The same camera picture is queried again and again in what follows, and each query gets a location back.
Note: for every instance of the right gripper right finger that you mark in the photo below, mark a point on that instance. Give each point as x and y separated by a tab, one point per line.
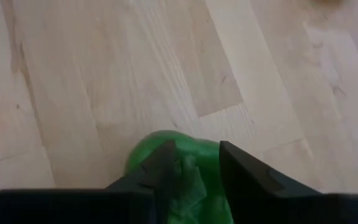
247	180

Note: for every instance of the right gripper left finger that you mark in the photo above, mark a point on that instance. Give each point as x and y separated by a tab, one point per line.
163	168

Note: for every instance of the dark green bell pepper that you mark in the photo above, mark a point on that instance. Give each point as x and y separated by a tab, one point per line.
197	149

